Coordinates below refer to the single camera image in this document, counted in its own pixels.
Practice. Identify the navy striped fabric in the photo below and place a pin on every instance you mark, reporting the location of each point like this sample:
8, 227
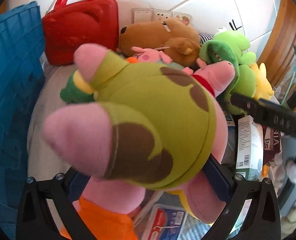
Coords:
205, 37

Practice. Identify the green toothed plush toy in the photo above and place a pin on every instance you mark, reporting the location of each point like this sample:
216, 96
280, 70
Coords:
218, 48

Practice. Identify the red carrying case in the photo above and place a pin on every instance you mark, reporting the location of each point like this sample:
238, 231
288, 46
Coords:
83, 30

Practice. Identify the clear plastic box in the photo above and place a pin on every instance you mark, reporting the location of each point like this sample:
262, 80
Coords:
168, 220

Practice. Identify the small blue packet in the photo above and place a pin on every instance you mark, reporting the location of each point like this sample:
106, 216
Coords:
229, 120

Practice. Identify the maroon cloth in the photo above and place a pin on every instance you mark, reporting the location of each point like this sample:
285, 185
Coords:
271, 142

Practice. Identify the brown bear plush toy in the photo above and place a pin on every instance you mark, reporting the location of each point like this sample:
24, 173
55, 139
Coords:
163, 32

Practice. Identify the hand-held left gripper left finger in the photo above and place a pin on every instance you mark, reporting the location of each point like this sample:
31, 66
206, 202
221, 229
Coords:
60, 188

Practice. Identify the pink starfish plush toy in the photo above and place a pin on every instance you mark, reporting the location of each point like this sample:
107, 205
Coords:
143, 100

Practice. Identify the white wall socket plate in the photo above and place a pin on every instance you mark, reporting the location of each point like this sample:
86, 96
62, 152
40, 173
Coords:
163, 15

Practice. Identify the small pink plush toy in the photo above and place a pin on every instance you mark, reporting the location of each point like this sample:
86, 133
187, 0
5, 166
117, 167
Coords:
148, 55

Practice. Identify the pink pig plush toy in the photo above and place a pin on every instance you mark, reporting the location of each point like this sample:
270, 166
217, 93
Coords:
220, 76

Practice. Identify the stickered wall plate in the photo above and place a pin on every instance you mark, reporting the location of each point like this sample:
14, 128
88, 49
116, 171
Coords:
181, 18

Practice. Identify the orange hooded pink plush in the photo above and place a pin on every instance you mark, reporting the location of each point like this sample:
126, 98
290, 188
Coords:
103, 222

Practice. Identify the white carton box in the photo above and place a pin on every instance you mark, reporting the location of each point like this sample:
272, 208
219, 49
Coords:
247, 150

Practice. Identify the wooden wall trim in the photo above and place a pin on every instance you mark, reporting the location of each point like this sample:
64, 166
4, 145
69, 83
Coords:
285, 30

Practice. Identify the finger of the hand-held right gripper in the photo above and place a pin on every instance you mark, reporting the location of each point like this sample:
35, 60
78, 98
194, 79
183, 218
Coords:
245, 103

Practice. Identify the yellow mouse plush toy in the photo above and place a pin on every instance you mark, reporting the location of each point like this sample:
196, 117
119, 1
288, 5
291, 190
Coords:
261, 82

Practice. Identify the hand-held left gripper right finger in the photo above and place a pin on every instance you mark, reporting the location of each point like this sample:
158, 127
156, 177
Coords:
219, 180

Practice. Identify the small orange yellow packet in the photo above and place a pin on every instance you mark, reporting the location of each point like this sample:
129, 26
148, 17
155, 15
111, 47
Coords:
265, 171

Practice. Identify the green yellow toy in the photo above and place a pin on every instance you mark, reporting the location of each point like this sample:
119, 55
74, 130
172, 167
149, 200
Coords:
70, 93

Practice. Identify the blue plastic crate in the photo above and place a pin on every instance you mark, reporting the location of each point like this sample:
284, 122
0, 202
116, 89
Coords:
10, 92

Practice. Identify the white wall switch plate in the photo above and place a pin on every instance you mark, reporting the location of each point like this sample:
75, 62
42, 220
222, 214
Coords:
141, 15

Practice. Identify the green frog plush toy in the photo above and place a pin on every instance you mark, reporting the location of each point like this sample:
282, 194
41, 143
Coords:
237, 41

